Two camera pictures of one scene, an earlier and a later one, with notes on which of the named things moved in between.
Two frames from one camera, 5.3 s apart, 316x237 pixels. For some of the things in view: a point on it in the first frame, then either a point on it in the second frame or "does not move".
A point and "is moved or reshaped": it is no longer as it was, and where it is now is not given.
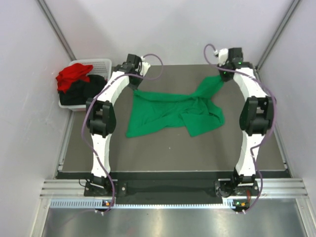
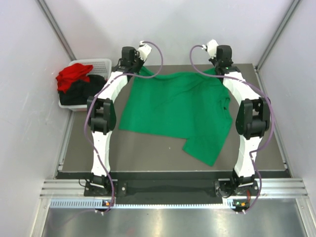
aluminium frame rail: x=294 y=187 does not move
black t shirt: x=79 y=92 does not move
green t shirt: x=195 y=113 is moved or reshaped
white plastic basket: x=100 y=66 does not move
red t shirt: x=76 y=72 does not move
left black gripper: x=135 y=86 -> x=136 y=55
